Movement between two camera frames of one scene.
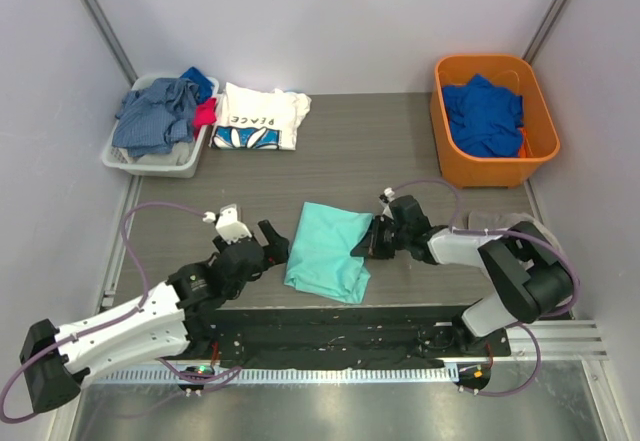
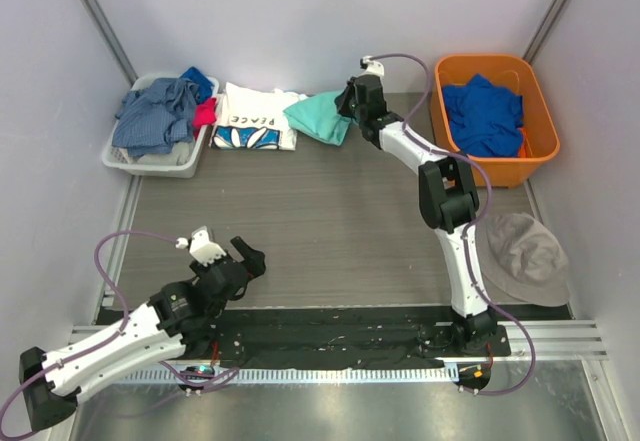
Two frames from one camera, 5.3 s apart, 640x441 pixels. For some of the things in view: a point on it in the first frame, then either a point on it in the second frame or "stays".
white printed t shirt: [255, 119] stays
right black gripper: [382, 236] → [351, 102]
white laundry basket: [120, 160] stays
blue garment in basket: [204, 85] stays
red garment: [205, 114] stays
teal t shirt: [319, 254] → [317, 117]
